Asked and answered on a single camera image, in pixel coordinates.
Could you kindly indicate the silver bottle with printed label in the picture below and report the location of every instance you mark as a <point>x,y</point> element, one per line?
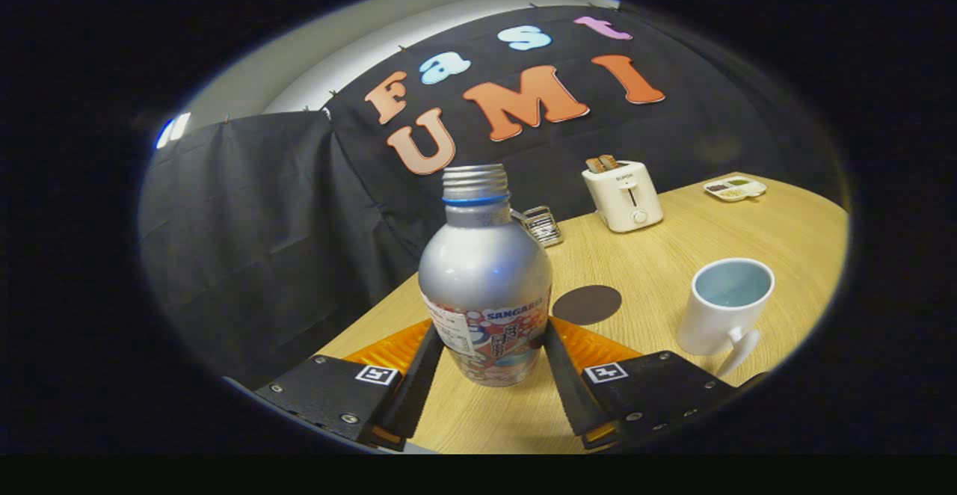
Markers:
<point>482,271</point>

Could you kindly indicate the wooden table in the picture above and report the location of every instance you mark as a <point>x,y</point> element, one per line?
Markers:
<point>785,256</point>

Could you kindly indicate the narrow ceiling light strip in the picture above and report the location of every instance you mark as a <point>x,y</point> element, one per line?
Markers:
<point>173,130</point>

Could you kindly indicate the brown toast slice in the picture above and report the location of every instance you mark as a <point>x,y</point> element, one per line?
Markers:
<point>594,165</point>
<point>609,161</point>

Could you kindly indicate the white cup with blue inside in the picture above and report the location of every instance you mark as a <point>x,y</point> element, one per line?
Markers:
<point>710,323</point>

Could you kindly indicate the black backdrop cloth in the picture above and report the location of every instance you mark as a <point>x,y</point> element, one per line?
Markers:
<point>262,218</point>

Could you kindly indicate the white toaster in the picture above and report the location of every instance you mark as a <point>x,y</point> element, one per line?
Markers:
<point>620,200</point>

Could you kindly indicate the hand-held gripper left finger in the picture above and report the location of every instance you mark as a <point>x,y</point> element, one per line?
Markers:
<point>419,390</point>

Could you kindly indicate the dark brown round coaster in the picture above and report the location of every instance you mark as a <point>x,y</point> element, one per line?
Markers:
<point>587,305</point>

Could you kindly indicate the white divided condiment dish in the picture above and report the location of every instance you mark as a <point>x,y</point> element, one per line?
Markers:
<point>735,189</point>

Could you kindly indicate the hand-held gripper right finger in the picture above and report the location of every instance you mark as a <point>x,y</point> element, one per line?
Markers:
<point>572,390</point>

